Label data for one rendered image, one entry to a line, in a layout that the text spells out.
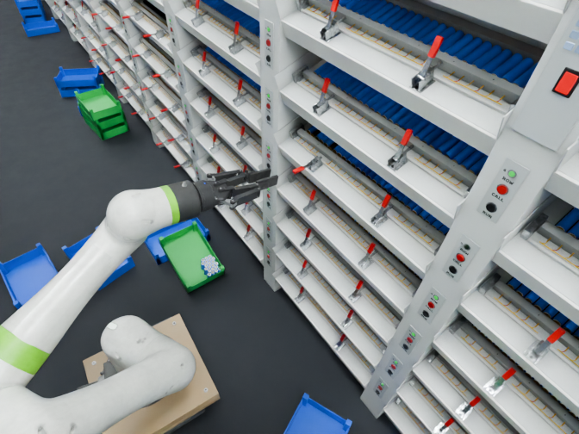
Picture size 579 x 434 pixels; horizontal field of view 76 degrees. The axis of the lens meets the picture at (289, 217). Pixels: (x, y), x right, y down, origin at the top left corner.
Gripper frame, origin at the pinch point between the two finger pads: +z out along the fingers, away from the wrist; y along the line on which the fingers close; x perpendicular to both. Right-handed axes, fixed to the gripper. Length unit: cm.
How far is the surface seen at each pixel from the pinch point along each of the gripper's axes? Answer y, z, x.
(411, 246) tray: 37.7, 18.9, -0.5
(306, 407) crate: 35, 12, -91
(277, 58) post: -16.4, 11.7, 25.5
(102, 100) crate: -209, 13, -74
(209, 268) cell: -41, 10, -84
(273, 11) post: -18.6, 9.7, 36.4
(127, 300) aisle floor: -52, -27, -98
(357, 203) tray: 19.0, 18.6, -0.6
